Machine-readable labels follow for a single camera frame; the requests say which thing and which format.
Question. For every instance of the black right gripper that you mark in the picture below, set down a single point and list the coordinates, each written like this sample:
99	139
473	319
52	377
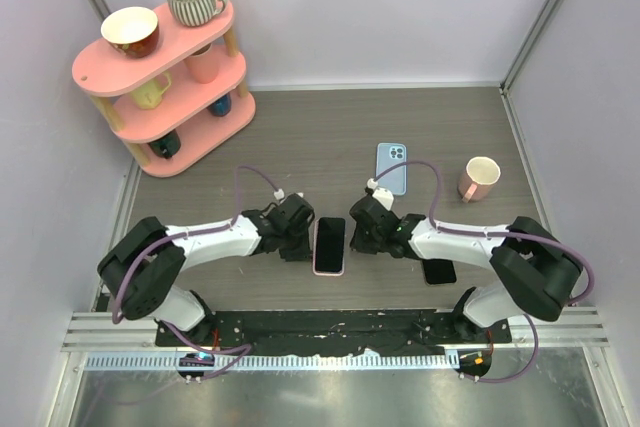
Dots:
359	244

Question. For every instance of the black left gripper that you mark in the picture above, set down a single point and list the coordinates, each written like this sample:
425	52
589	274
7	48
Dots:
303	252

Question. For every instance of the pink phone case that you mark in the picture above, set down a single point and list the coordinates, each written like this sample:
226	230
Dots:
320	273

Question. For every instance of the black phone gold edge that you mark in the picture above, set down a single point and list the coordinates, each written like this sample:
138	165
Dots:
438	272

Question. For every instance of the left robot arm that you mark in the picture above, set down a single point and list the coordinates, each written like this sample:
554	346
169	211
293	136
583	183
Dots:
140	272

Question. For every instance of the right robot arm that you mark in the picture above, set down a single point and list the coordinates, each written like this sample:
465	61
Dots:
536	273

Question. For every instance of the pink mug on table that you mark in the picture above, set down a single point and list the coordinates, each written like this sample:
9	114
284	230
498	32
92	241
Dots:
478	178

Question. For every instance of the blue cup on shelf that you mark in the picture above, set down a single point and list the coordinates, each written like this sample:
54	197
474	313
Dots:
221	107

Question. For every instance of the black cup on shelf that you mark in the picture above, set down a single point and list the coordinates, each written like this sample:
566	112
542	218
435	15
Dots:
166	146

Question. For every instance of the pink three-tier shelf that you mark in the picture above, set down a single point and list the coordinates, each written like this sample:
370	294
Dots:
175	106

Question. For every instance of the pink cup on shelf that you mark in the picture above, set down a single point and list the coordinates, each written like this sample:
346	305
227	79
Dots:
203	65

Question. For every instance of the yellow mug on shelf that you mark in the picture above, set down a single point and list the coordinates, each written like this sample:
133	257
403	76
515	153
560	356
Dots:
150	94

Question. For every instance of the red white bowl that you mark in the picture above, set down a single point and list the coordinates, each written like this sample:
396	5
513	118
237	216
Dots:
133	31

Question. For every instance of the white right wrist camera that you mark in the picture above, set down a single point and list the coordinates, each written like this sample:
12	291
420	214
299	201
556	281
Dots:
381	194

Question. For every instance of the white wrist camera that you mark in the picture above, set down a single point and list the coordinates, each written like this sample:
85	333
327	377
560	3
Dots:
381	194
280	195

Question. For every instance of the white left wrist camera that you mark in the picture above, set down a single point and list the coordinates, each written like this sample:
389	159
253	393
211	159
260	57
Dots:
280	195

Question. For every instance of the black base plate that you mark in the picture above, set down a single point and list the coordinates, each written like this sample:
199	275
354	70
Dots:
338	333

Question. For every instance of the white slotted cable duct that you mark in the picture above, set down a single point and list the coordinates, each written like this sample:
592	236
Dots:
190	361

